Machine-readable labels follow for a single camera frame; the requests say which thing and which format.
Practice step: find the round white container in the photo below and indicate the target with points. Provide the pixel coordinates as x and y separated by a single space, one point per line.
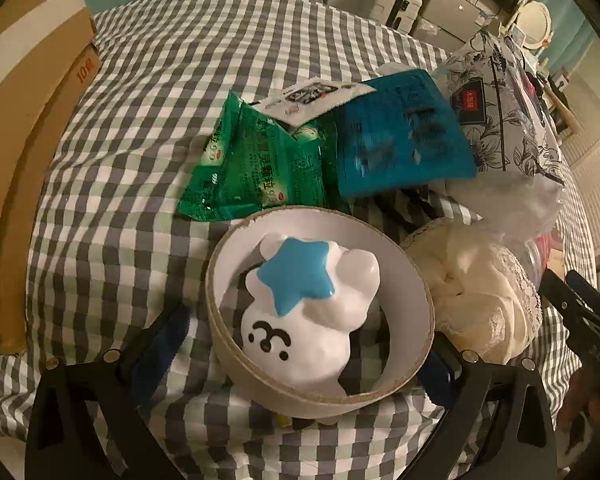
405 325

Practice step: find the green snack packet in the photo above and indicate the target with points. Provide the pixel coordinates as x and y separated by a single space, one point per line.
255 170

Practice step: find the white lace cloth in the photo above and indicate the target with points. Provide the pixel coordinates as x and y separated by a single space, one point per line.
475 295

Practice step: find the clear plastic bag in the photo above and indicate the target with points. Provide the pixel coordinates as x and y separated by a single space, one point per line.
510 205

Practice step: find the white suitcase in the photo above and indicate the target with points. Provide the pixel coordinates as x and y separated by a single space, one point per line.
392 5

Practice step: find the person's right hand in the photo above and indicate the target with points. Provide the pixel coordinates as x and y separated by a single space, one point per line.
580 402

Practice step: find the silver fridge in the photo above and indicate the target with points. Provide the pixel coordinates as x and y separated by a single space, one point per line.
450 15

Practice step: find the grey checkered bed sheet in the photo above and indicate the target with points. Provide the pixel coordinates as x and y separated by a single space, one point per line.
145 125

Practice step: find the narrow green curtain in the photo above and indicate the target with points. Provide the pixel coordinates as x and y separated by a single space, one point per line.
570 25

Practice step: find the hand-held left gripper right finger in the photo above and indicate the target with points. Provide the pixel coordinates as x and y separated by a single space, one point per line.
440 375

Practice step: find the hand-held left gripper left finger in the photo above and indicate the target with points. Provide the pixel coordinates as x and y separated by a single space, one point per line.
164 342

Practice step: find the floral printed bag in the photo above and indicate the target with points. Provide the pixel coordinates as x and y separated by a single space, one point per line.
510 130

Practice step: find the brown cardboard box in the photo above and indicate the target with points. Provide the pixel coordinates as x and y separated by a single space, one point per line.
25 125

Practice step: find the blue packet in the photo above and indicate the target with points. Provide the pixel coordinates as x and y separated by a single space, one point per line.
390 145

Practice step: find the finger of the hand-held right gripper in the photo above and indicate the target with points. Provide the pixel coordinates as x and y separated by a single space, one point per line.
562 297
592 290

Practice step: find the white printed label card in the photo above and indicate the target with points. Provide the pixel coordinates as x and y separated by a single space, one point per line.
310 97

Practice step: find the oval white mirror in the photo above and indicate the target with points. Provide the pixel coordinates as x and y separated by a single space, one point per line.
534 22

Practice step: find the white bunny toy blue star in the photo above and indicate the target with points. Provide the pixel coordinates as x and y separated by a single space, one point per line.
320 330

